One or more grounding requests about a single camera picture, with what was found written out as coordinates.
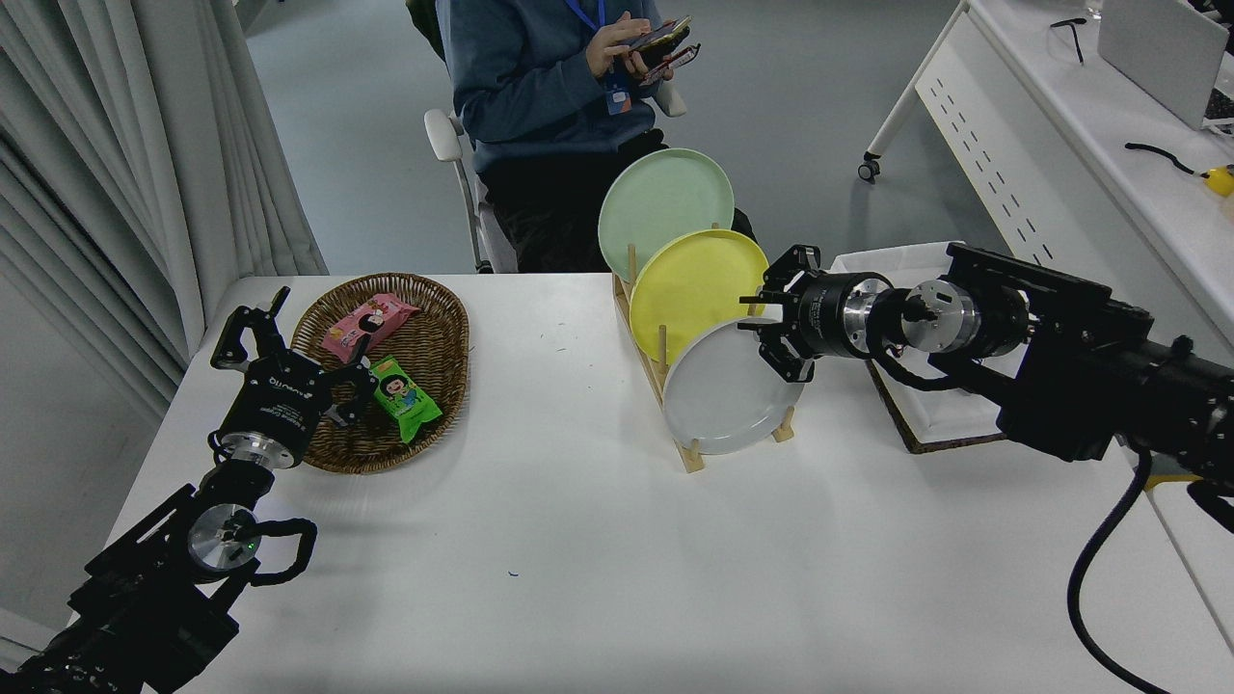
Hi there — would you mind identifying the yellow plate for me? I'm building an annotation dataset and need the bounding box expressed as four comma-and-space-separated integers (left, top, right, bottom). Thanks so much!
629, 228, 772, 365

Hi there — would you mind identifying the pink snack packet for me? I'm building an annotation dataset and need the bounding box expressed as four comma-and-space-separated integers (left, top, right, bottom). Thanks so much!
320, 293, 421, 364

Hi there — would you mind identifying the pale green plate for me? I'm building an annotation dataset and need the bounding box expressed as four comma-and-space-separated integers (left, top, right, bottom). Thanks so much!
598, 148, 736, 283

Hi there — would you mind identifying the wooden plate rack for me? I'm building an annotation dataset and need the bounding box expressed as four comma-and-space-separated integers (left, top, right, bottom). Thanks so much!
613, 241, 797, 474

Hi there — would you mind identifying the phone with dark case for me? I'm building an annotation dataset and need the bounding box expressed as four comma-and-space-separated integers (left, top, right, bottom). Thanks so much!
627, 16, 692, 54

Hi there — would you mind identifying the white cloth-lined tray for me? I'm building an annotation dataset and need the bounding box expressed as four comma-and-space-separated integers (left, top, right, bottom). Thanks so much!
831, 241, 1028, 455

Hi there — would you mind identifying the small white side table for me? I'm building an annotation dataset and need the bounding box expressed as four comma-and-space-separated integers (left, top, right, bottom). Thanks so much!
1152, 479, 1234, 647

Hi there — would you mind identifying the brown wicker basket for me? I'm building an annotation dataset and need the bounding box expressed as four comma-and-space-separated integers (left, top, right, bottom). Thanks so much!
289, 273, 470, 475

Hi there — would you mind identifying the grey plate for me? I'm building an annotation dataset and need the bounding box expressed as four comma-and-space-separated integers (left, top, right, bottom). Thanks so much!
661, 317, 806, 456

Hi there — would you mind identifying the pale grey curtain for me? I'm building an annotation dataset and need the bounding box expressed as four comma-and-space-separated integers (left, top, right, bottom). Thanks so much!
0, 0, 329, 420

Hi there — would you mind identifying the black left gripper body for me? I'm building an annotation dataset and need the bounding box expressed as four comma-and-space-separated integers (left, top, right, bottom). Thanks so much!
220, 349, 334, 454

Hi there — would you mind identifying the person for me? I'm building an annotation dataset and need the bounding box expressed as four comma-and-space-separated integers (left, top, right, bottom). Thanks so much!
436, 0, 758, 274

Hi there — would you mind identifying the blue lanyard with badge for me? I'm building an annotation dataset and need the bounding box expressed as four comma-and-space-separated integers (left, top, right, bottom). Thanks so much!
567, 0, 635, 117

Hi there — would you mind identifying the green snack packet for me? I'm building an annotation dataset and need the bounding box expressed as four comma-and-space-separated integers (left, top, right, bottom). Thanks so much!
369, 355, 443, 444

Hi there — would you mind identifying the person's right hand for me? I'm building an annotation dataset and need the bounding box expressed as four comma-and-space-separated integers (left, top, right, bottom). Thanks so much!
584, 12, 661, 80

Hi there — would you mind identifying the white office chair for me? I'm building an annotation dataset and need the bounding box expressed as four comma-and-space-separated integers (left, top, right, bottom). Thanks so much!
425, 82, 687, 274

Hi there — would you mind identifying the silver laptop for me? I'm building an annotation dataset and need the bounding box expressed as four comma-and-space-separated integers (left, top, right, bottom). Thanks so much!
1097, 0, 1234, 131

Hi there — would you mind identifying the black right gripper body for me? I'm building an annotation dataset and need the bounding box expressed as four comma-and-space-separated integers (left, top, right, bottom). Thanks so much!
789, 273, 862, 360

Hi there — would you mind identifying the dark green chair backrest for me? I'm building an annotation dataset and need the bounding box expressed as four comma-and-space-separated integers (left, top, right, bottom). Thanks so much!
407, 0, 449, 64

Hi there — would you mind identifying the white desk with perforated panel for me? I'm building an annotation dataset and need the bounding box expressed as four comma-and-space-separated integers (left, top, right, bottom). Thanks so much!
858, 0, 1234, 468

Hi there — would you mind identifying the person's left hand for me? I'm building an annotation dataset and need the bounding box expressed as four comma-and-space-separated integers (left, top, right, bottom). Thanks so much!
627, 50, 678, 88

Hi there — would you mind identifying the black cable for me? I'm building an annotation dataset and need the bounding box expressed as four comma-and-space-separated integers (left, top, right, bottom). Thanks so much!
1125, 143, 1211, 179

